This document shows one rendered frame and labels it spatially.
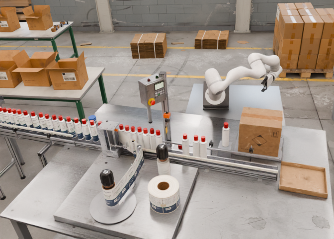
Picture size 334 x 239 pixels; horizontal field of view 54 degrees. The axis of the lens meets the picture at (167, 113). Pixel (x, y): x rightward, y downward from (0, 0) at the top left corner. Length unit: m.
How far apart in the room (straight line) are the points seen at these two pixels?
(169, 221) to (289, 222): 0.74
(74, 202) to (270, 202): 1.30
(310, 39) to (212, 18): 2.82
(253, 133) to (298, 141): 0.48
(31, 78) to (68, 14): 4.61
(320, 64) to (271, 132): 3.35
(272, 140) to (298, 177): 0.31
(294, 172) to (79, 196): 1.53
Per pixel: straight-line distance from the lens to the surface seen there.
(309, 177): 2.55
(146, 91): 2.32
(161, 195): 2.07
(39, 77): 4.18
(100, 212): 2.23
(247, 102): 3.31
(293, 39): 5.49
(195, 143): 2.42
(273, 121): 2.54
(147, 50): 6.45
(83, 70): 4.02
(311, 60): 5.67
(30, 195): 2.62
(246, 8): 7.57
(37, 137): 3.16
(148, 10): 7.90
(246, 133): 2.53
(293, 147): 2.79
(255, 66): 2.88
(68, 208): 2.34
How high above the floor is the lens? 2.53
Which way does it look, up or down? 33 degrees down
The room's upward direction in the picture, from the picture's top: 5 degrees counter-clockwise
